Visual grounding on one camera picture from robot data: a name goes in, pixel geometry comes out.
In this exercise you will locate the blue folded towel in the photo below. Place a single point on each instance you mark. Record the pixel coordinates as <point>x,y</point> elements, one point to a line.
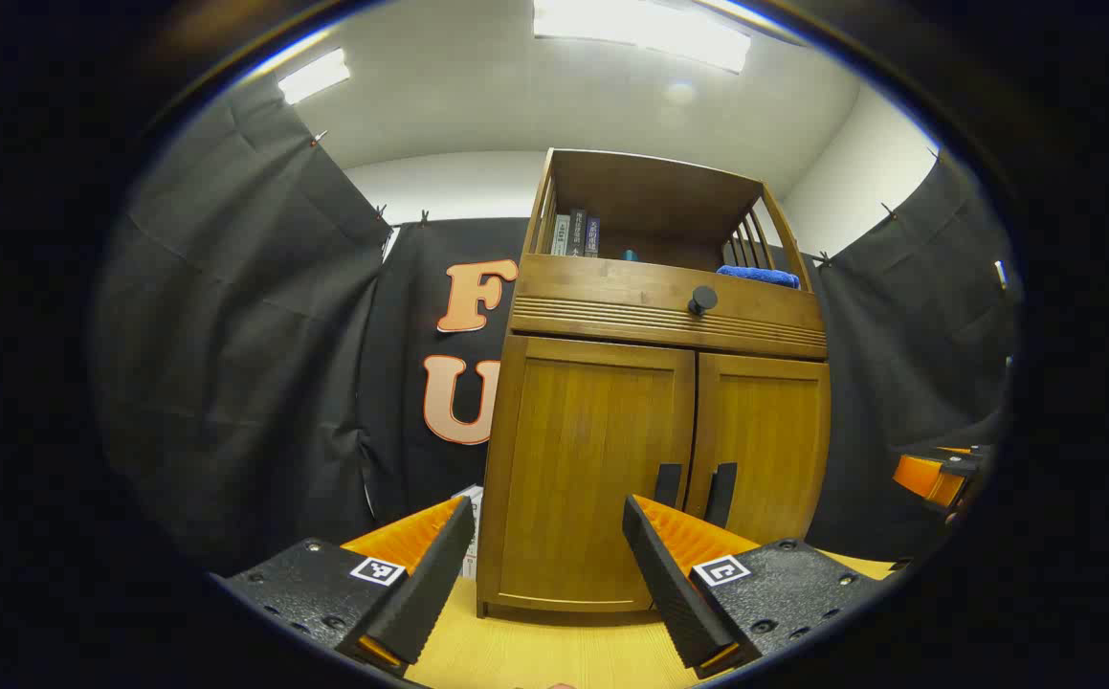
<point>760,277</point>

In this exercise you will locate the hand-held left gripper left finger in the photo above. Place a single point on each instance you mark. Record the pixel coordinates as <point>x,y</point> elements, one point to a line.
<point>430,593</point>

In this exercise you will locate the narrow ceiling light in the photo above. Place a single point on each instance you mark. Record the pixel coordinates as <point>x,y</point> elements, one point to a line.
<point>313,77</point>

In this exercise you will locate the blue book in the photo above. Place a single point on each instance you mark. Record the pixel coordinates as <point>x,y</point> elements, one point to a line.
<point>592,237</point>

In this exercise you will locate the black backdrop cloth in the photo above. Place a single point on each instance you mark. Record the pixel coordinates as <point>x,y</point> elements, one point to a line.
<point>229,335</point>

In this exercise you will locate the black round drawer knob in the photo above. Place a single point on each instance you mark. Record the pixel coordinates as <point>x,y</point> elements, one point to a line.
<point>702,300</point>

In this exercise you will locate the wooden double-door shoe cabinet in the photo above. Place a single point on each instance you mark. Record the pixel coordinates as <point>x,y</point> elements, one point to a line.
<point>650,191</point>

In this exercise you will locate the wide ceiling light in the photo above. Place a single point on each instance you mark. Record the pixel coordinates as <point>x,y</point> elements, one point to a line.
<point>640,29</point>

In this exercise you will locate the round ceiling detector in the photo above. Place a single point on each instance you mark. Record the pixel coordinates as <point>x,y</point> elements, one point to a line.
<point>679,93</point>

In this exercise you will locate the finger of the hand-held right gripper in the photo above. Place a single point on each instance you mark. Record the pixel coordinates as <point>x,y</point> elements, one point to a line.
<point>922,477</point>

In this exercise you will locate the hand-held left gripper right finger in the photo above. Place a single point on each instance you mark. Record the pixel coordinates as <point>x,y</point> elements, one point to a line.
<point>669,593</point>

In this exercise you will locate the white box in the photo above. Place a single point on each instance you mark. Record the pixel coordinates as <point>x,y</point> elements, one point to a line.
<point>476,492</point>

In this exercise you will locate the wooden ribbed drawer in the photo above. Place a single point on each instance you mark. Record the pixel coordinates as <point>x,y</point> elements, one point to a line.
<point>611,287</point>

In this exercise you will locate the white book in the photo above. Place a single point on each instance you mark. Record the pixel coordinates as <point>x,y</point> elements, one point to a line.
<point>561,235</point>

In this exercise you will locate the dark grey book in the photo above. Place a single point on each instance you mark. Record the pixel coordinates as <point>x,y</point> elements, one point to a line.
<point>577,233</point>

